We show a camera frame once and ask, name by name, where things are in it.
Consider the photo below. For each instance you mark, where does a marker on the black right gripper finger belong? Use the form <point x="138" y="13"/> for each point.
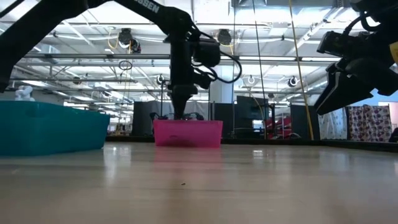
<point x="342" y="93"/>

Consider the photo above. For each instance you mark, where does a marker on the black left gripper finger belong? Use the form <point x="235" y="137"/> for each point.
<point x="181" y="104"/>

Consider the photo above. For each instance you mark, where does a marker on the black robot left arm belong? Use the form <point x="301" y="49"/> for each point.
<point x="46" y="21"/>

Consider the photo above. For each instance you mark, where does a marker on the black background robot arm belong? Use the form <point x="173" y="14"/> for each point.
<point x="194" y="116"/>
<point x="160" y="116"/>

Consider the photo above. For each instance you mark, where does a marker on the grey curtain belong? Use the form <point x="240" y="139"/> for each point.
<point x="199" y="107"/>

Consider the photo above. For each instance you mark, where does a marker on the round black ceiling fixture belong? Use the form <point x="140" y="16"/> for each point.
<point x="160" y="79"/>
<point x="292" y="81"/>

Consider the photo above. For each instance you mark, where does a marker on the red plastic basket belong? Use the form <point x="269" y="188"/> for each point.
<point x="186" y="133"/>

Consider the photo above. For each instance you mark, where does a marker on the white patterned curtain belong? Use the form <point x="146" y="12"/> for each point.
<point x="331" y="124"/>

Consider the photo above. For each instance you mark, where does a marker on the floral patterned curtain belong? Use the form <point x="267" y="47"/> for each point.
<point x="370" y="123"/>

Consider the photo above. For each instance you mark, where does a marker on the black partition panel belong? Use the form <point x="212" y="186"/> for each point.
<point x="142" y="119"/>

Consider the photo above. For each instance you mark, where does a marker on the black monitor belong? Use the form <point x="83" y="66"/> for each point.
<point x="248" y="107"/>

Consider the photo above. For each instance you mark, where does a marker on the red shelving cart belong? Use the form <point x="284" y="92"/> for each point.
<point x="280" y="127"/>

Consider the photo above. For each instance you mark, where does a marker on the blue plastic basket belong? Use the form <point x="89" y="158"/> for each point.
<point x="46" y="130"/>

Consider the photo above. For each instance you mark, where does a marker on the white robot figure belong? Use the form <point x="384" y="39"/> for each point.
<point x="25" y="93"/>

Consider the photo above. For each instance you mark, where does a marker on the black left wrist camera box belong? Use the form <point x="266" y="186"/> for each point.
<point x="206" y="53"/>

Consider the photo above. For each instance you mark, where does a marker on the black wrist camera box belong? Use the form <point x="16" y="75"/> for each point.
<point x="206" y="53"/>
<point x="337" y="45"/>

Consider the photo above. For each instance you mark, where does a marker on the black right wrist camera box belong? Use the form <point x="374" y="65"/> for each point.
<point x="337" y="45"/>

